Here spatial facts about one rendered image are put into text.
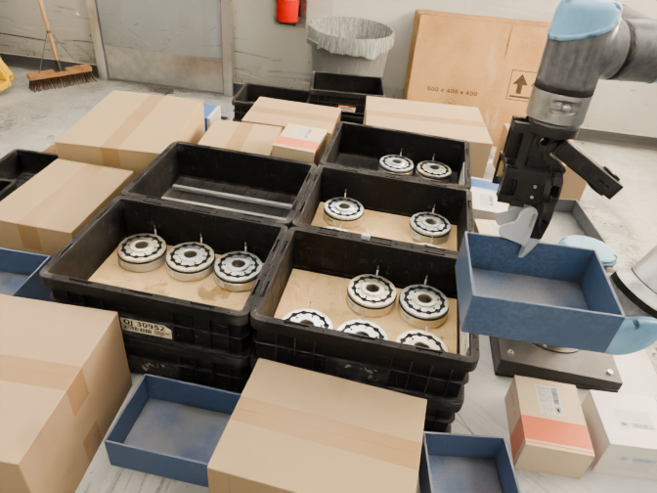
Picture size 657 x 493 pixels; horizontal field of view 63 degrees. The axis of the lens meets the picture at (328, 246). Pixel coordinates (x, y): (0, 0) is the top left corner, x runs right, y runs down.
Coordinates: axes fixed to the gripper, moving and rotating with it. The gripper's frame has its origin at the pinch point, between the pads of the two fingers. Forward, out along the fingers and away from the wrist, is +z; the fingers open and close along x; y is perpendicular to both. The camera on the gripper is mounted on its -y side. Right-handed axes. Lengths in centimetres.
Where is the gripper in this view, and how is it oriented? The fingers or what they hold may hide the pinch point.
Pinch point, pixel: (526, 248)
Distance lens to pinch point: 88.7
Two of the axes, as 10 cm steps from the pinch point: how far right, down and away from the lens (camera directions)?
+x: -1.5, 5.0, -8.5
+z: -0.9, 8.5, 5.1
